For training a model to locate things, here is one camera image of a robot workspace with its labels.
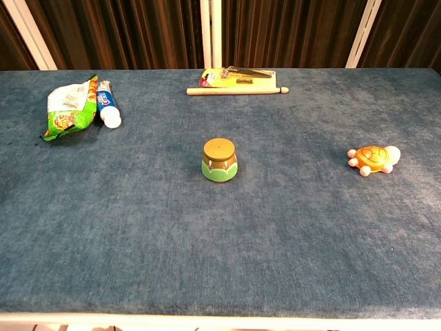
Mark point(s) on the small orange toy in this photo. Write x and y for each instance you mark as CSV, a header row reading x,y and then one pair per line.
x,y
372,158

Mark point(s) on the wooden stick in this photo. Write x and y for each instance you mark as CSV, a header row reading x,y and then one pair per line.
x,y
234,91

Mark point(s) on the blue table cloth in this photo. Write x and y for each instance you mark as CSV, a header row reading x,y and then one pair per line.
x,y
220,241

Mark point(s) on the razor on yellow card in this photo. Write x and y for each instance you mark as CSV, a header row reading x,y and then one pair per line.
x,y
220,81

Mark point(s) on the blue white toothpaste tube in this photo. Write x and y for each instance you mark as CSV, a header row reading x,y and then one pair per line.
x,y
105,103

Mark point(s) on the dark brown pleated curtain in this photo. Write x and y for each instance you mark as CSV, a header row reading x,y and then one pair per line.
x,y
131,31

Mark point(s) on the green snack bag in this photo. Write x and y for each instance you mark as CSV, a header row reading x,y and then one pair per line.
x,y
67,110

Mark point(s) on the white frame post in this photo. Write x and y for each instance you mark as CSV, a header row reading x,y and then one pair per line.
x,y
363,34
211,34
32,34

